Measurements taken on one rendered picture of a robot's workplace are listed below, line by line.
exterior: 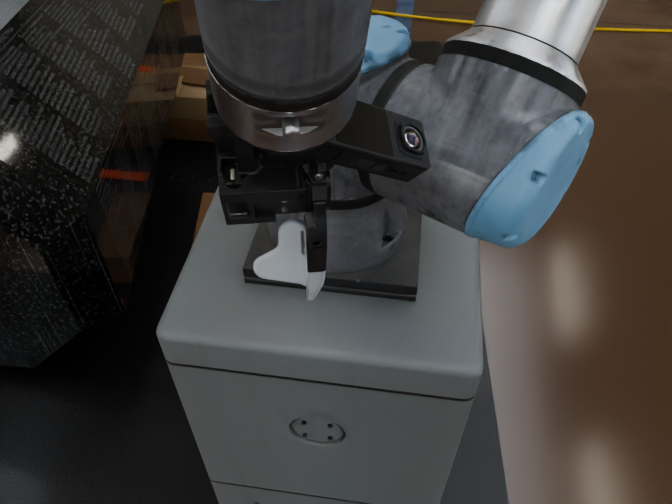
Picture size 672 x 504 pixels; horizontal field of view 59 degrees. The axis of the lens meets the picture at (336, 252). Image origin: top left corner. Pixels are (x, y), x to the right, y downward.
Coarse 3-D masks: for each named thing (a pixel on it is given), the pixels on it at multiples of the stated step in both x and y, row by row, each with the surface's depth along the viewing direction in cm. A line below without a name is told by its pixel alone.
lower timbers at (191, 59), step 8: (184, 56) 270; (192, 56) 270; (200, 56) 270; (184, 64) 265; (192, 64) 265; (200, 64) 265; (176, 120) 233; (184, 120) 233; (192, 120) 232; (200, 120) 232; (168, 128) 237; (176, 128) 236; (184, 128) 236; (192, 128) 235; (200, 128) 235; (168, 136) 240; (176, 136) 239; (184, 136) 239; (192, 136) 238; (200, 136) 237; (208, 136) 237
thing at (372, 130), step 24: (360, 120) 42; (384, 120) 44; (408, 120) 46; (336, 144) 40; (360, 144) 42; (384, 144) 43; (408, 144) 44; (360, 168) 44; (384, 168) 44; (408, 168) 45
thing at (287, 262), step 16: (288, 224) 47; (304, 224) 47; (288, 240) 48; (304, 240) 48; (272, 256) 48; (288, 256) 49; (304, 256) 48; (256, 272) 49; (272, 272) 49; (288, 272) 50; (304, 272) 50; (320, 272) 49; (320, 288) 52
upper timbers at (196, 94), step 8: (184, 88) 229; (192, 88) 229; (200, 88) 229; (184, 96) 225; (192, 96) 225; (200, 96) 225; (176, 104) 228; (184, 104) 227; (192, 104) 227; (200, 104) 226; (176, 112) 230; (184, 112) 230; (192, 112) 229; (200, 112) 229
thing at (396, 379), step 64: (192, 256) 80; (448, 256) 80; (192, 320) 73; (256, 320) 73; (320, 320) 73; (384, 320) 73; (448, 320) 73; (192, 384) 79; (256, 384) 76; (320, 384) 74; (384, 384) 72; (448, 384) 70; (256, 448) 90; (320, 448) 87; (384, 448) 84; (448, 448) 81
